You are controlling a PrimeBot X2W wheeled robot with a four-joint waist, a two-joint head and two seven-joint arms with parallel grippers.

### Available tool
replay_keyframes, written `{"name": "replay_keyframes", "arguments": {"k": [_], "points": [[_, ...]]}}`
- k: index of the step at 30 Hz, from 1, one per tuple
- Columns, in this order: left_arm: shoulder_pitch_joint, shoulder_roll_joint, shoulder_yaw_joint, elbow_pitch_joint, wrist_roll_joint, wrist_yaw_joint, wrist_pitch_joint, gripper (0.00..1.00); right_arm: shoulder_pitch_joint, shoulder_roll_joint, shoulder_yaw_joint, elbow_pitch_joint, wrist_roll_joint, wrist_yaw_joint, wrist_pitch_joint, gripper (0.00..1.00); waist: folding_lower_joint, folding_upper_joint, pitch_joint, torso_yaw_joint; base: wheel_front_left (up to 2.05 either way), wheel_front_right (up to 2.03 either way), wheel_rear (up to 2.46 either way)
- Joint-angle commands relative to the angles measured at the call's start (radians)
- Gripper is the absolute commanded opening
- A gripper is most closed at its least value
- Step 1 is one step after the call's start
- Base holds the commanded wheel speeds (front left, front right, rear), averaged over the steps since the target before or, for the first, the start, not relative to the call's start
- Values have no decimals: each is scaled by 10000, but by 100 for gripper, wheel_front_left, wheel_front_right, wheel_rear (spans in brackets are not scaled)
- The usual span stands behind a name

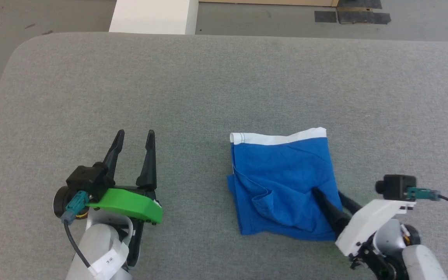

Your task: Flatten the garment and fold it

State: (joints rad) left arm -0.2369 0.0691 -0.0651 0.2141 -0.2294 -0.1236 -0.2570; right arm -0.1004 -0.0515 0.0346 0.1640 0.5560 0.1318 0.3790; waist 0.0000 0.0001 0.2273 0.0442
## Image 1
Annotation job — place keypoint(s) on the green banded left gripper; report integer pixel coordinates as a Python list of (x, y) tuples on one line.
[(130, 205)]

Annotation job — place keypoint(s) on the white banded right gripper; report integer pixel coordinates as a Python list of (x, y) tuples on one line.
[(371, 221)]

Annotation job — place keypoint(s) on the blue garment with white trim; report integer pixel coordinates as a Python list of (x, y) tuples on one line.
[(282, 182)]

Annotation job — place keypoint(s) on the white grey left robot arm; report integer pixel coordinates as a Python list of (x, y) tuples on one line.
[(99, 245)]

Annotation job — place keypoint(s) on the grey fabric work surface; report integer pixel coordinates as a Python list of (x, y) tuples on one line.
[(169, 97)]

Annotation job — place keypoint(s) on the white rectangular pillar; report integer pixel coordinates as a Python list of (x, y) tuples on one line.
[(154, 15)]

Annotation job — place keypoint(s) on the small black floor tape patch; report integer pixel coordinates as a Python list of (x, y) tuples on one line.
[(325, 16)]

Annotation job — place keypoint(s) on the long black floor tape patch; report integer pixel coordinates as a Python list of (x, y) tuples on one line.
[(364, 16)]

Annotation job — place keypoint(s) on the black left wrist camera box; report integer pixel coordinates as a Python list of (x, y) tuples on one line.
[(90, 181)]

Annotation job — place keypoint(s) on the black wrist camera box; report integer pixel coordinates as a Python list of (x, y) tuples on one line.
[(397, 186), (90, 181)]

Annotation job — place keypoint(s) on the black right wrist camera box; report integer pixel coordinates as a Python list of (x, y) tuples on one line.
[(397, 186)]

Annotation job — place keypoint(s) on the black tape patch by frame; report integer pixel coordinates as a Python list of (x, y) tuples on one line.
[(360, 3)]

